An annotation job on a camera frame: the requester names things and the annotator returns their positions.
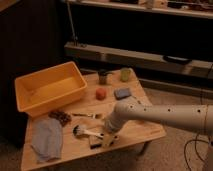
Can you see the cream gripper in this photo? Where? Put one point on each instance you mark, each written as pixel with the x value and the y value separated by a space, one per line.
pixel 111 129

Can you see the white-handled black brush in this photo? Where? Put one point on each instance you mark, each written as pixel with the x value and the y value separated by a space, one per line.
pixel 80 130

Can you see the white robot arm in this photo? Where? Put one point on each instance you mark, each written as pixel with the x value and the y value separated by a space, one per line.
pixel 194 118

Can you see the dark metal cup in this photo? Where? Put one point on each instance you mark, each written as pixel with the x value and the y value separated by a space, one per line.
pixel 102 74

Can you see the green plastic cup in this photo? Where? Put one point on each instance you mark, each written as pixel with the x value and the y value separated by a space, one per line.
pixel 124 74

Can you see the dark brown wooden block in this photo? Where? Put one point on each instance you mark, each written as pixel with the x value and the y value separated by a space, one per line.
pixel 95 142

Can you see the metal fork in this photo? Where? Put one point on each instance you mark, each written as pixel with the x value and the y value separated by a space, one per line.
pixel 94 116

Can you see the wooden table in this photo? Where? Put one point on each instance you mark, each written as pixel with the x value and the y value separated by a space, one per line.
pixel 135 132

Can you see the red block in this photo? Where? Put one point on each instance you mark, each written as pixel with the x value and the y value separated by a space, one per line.
pixel 101 94

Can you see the blue sponge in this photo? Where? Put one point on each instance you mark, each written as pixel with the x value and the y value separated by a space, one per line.
pixel 122 93

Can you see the brown grape bunch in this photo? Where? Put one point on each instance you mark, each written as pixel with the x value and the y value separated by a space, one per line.
pixel 61 116

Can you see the blue-grey cloth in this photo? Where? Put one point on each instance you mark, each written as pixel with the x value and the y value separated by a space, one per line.
pixel 47 140

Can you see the yellow plastic bin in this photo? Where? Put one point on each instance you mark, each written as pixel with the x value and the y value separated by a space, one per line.
pixel 49 89

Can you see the long shelf rail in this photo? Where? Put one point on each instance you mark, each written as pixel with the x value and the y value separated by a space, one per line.
pixel 195 68

